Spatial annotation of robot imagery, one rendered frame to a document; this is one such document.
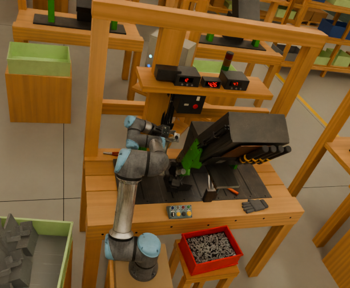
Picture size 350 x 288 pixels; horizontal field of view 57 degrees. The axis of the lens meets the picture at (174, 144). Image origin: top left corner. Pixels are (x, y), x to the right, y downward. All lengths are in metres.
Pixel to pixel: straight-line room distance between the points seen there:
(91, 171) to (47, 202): 1.06
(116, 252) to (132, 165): 0.42
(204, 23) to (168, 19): 0.21
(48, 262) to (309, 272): 2.40
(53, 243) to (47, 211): 1.24
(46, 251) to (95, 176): 0.58
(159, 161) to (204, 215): 0.77
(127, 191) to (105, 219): 0.52
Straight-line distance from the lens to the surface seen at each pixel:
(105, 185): 2.19
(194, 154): 2.05
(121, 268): 1.79
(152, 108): 2.18
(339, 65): 8.05
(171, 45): 1.99
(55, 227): 1.94
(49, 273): 1.86
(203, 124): 2.29
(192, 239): 2.03
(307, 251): 3.62
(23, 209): 3.22
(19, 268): 1.80
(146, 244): 1.60
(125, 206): 1.52
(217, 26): 2.03
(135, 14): 1.88
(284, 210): 2.44
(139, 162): 1.44
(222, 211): 2.21
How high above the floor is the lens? 2.47
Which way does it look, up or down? 37 degrees down
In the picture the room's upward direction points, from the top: 16 degrees clockwise
